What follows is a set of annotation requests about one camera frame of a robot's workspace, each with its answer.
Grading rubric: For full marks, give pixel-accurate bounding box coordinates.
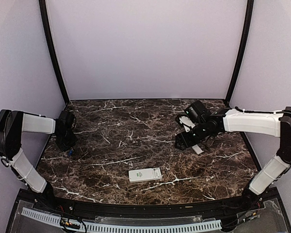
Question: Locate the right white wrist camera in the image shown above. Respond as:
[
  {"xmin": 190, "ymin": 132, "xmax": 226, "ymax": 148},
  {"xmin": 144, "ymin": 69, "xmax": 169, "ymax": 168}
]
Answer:
[{"xmin": 176, "ymin": 115, "xmax": 195, "ymax": 132}]

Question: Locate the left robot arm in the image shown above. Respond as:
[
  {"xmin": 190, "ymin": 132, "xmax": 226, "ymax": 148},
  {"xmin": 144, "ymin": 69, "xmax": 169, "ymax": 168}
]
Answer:
[{"xmin": 0, "ymin": 109, "xmax": 78, "ymax": 212}]

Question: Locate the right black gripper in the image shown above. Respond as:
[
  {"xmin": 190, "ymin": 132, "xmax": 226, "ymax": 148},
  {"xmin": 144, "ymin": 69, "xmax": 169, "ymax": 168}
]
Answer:
[{"xmin": 174, "ymin": 122, "xmax": 210, "ymax": 150}]

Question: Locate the right black frame post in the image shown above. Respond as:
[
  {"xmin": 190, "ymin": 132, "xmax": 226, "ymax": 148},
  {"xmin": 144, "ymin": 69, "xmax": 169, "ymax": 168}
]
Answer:
[{"xmin": 224, "ymin": 0, "xmax": 254, "ymax": 106}]

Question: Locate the white battery cover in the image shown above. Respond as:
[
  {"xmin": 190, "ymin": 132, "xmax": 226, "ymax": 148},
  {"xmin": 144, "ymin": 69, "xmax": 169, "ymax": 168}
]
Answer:
[{"xmin": 192, "ymin": 145, "xmax": 204, "ymax": 155}]

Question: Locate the white remote control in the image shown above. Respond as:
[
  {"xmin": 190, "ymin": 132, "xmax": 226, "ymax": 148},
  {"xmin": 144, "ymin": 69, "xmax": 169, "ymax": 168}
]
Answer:
[{"xmin": 128, "ymin": 167, "xmax": 162, "ymax": 183}]

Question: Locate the black frame post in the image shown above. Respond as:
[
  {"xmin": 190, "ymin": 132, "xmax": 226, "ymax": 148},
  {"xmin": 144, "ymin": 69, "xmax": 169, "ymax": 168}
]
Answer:
[
  {"xmin": 38, "ymin": 0, "xmax": 70, "ymax": 105},
  {"xmin": 224, "ymin": 0, "xmax": 254, "ymax": 106}
]

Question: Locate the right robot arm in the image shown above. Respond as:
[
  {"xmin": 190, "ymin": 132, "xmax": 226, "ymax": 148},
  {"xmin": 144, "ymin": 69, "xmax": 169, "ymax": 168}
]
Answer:
[{"xmin": 175, "ymin": 100, "xmax": 291, "ymax": 211}]

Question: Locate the white slotted cable duct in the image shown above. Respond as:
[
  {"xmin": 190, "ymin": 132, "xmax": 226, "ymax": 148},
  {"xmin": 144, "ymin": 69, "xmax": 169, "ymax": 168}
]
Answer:
[{"xmin": 21, "ymin": 207, "xmax": 222, "ymax": 233}]

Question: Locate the left black frame post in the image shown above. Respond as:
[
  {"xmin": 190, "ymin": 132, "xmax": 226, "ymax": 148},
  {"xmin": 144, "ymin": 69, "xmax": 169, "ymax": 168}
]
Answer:
[{"xmin": 38, "ymin": 0, "xmax": 70, "ymax": 105}]

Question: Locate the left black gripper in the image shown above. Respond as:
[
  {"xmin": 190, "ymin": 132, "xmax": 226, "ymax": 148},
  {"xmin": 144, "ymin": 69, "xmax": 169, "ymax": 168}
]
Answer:
[{"xmin": 54, "ymin": 130, "xmax": 78, "ymax": 152}]

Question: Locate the black front rail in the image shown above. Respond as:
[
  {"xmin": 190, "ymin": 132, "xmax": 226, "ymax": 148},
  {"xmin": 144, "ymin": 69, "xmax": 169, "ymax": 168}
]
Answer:
[{"xmin": 9, "ymin": 187, "xmax": 286, "ymax": 221}]

